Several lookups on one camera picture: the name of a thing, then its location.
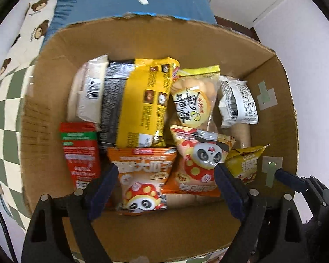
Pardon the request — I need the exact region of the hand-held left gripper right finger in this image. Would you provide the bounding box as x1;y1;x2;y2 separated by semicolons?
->
215;163;308;263

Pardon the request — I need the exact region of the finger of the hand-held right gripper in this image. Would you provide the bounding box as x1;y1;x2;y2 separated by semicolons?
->
275;168;322;200

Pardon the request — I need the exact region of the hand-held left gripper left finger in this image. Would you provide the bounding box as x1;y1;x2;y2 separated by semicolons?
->
21;164;119;263

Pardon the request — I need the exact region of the yellow panda snack packet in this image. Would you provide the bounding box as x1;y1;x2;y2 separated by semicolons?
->
225;144;270;185

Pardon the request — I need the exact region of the long red snack packet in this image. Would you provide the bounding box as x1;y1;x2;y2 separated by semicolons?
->
58;122;102;189

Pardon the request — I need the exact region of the brown panda seed packet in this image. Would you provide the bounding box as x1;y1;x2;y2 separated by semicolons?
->
107;146;178;215

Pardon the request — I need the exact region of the orange panda snack packet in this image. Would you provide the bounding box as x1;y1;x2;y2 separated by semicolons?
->
170;125;236;197

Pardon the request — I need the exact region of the cardboard box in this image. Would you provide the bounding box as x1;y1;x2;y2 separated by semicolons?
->
20;12;299;262

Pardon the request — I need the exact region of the grey white snack packet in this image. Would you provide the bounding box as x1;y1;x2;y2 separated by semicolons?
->
218;75;259;128

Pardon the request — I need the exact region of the black yellow snack packet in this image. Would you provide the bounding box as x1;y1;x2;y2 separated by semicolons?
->
99;57;181;148

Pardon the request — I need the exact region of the white barcode snack packet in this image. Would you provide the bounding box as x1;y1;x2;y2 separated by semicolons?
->
67;55;109;122

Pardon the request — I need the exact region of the clear yellow biscuit packet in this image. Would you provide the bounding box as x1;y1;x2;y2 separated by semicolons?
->
170;65;221;132

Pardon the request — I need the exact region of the bear print pillow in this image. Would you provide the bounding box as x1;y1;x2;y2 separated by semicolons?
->
0;0;58;81

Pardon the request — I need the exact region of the blue bedsheet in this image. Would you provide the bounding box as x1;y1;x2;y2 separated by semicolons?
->
42;0;217;50

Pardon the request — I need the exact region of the white door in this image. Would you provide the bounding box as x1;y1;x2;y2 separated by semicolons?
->
207;0;299;29

